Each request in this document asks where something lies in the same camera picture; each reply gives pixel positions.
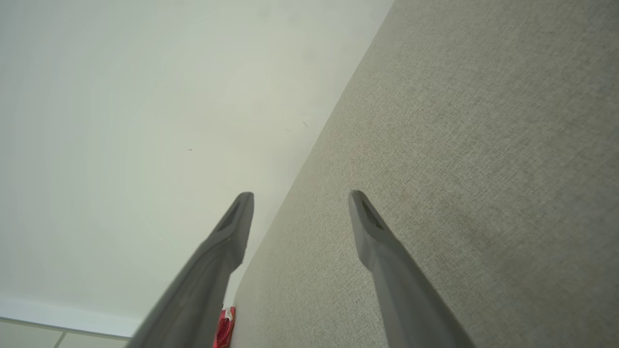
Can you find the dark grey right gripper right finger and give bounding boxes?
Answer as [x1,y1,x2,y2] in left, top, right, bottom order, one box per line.
[348,190,477,348]

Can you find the red shorts with white stripe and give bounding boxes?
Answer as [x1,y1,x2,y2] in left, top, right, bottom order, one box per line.
[213,306,236,348]

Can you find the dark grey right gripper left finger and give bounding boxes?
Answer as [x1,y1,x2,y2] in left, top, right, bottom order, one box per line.
[127,192,254,348]

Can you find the white wall baseboard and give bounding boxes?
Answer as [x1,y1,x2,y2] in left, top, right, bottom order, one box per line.
[0,292,143,339]

